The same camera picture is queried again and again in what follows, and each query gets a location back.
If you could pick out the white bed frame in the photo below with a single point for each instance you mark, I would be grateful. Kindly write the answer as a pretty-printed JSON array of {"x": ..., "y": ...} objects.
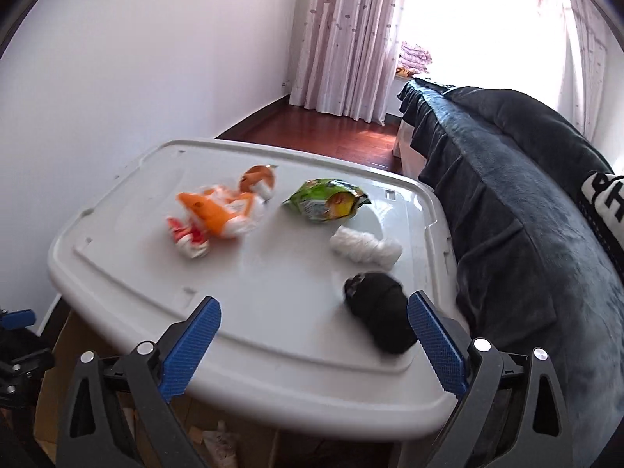
[{"x": 412, "y": 162}]

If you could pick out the folded pink cloth on sill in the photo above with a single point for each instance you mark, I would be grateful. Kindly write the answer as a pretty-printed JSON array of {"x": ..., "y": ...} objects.
[{"x": 413, "y": 61}]

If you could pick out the pink patterned curtain right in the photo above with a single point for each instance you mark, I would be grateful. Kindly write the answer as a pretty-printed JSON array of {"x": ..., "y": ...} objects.
[{"x": 585, "y": 64}]

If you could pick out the orange snack wrapper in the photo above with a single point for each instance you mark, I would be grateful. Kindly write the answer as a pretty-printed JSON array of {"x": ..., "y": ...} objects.
[{"x": 222, "y": 213}]

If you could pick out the dark blue bed blanket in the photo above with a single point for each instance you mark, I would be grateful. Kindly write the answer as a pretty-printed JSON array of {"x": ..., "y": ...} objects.
[{"x": 532, "y": 269}]

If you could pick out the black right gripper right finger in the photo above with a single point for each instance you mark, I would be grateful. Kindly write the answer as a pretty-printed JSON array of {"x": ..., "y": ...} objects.
[{"x": 510, "y": 409}]

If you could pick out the cardboard box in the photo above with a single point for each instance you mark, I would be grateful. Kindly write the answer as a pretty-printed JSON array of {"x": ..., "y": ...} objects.
[{"x": 221, "y": 438}]

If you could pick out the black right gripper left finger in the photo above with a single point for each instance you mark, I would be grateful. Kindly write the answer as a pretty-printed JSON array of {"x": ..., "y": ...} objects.
[{"x": 93, "y": 431}]

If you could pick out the red white snack wrapper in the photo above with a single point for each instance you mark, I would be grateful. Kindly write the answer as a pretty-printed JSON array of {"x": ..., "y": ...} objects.
[{"x": 187, "y": 237}]

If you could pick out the black bag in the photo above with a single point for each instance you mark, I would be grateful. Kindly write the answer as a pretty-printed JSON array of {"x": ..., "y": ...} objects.
[{"x": 377, "y": 300}]

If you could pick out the grey plastic bin lid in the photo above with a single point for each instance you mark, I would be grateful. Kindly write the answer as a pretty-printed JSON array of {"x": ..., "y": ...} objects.
[{"x": 287, "y": 352}]

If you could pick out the pink patterned curtain left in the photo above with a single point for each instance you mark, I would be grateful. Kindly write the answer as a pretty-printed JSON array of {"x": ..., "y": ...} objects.
[{"x": 347, "y": 54}]

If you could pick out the black white printed pillow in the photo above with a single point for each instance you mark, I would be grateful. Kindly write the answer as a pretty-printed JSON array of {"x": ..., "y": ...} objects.
[{"x": 602, "y": 203}]

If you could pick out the pink patterned curtain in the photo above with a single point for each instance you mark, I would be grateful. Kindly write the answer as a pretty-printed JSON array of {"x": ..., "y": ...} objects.
[
  {"x": 585, "y": 64},
  {"x": 347, "y": 54}
]

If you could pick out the green seaweed snack bag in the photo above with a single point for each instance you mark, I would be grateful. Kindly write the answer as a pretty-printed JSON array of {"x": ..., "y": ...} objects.
[{"x": 326, "y": 200}]

